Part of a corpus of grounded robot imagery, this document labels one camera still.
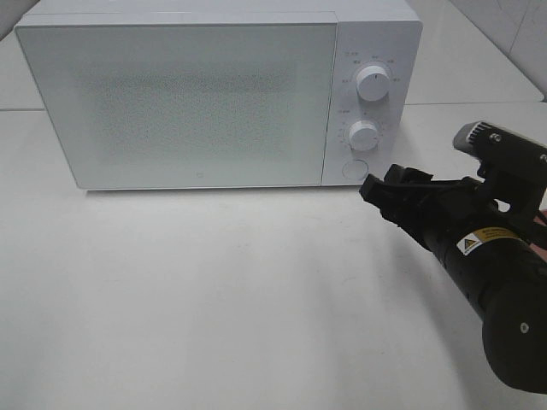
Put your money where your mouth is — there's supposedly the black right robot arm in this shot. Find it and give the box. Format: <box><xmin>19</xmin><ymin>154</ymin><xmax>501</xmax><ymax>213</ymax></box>
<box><xmin>359</xmin><ymin>164</ymin><xmax>546</xmax><ymax>394</ymax></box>

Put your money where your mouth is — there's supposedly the upper white power knob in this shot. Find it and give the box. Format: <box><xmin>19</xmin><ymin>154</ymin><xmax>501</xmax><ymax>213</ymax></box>
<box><xmin>356</xmin><ymin>63</ymin><xmax>391</xmax><ymax>102</ymax></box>

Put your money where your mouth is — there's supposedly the white microwave oven body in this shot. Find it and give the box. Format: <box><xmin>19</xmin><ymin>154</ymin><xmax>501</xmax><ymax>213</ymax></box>
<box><xmin>15</xmin><ymin>1</ymin><xmax>422</xmax><ymax>190</ymax></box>

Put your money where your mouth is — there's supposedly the pink round plate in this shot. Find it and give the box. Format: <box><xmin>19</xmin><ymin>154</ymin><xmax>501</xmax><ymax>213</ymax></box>
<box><xmin>530</xmin><ymin>209</ymin><xmax>547</xmax><ymax>261</ymax></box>

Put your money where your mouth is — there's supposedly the white microwave door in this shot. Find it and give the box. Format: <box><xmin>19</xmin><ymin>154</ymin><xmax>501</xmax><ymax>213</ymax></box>
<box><xmin>16</xmin><ymin>24</ymin><xmax>336</xmax><ymax>190</ymax></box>

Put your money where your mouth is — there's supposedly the round white door button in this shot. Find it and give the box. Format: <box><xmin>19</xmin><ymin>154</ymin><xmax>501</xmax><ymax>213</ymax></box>
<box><xmin>342</xmin><ymin>159</ymin><xmax>368</xmax><ymax>181</ymax></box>

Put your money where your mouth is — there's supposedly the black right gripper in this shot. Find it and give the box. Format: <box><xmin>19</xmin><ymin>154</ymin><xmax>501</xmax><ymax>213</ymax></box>
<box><xmin>359</xmin><ymin>164</ymin><xmax>532</xmax><ymax>259</ymax></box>

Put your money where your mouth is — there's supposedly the lower white timer knob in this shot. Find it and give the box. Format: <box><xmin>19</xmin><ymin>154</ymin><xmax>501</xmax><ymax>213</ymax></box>
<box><xmin>348</xmin><ymin>120</ymin><xmax>379</xmax><ymax>152</ymax></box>

